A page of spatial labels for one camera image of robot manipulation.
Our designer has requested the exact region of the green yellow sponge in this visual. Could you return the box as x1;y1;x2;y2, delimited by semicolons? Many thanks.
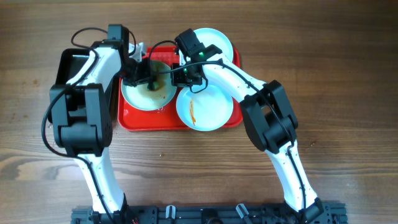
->
147;72;169;91

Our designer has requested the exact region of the white plate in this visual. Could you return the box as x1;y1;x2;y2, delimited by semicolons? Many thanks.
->
175;27;234;65
176;85;233;131
121;73;177;111

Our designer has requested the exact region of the white plate top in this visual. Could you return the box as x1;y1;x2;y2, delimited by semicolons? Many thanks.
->
175;27;234;65

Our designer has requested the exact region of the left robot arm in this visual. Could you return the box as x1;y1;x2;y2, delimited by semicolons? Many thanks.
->
41;24;155;223

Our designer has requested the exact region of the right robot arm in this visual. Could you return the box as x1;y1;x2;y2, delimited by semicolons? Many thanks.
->
171;28;323;223

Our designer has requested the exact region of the red plastic tray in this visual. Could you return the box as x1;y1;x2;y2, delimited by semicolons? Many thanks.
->
118;46;243;131

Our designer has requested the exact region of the black rectangular water tray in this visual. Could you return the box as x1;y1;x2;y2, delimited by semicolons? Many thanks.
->
54;48;116;116

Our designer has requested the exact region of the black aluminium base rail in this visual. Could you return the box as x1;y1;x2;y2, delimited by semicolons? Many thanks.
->
70;202;348;224

